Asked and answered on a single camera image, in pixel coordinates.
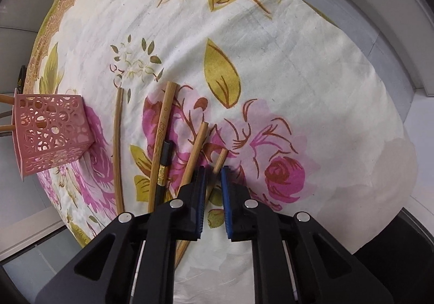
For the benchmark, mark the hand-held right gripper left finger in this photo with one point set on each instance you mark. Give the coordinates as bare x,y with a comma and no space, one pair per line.
202,195

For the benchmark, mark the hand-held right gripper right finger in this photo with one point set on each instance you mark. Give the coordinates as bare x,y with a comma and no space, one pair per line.
225,202

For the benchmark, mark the plain bamboo chopstick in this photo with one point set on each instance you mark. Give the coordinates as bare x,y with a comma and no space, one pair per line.
219,161
195,155

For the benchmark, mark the black chopstick with gold band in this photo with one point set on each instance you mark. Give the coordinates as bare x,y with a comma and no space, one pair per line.
164,168

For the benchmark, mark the wide carved bamboo chopstick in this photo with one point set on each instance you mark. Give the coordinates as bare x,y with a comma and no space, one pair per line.
162,134

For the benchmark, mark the thin bamboo chopstick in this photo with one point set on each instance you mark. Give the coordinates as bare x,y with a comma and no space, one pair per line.
118,155

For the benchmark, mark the pink perforated utensil holder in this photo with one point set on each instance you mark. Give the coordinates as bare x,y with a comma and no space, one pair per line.
51,127

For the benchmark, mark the bundle of bamboo chopsticks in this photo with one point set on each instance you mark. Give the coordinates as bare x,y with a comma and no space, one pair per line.
6,99

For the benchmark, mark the floral tablecloth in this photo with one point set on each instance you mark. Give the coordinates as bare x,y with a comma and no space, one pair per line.
288,87

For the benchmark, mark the tall white cabinet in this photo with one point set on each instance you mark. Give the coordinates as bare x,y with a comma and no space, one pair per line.
400,2

